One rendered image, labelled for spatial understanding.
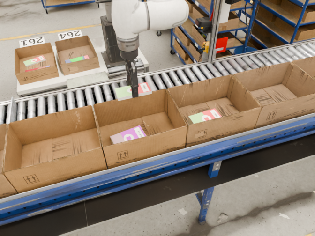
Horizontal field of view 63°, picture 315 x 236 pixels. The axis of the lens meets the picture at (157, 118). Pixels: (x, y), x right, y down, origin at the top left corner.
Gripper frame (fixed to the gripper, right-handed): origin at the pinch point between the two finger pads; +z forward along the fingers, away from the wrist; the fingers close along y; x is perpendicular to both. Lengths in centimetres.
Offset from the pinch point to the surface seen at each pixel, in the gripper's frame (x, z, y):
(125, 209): -16, 55, 29
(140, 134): -0.4, 21.4, 10.6
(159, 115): 14.4, 28.1, -5.6
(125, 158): -10.8, 23.7, 20.9
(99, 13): 24, 116, -373
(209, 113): 37.9, 21.4, 8.3
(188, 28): 102, 62, -165
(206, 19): 72, 8, -69
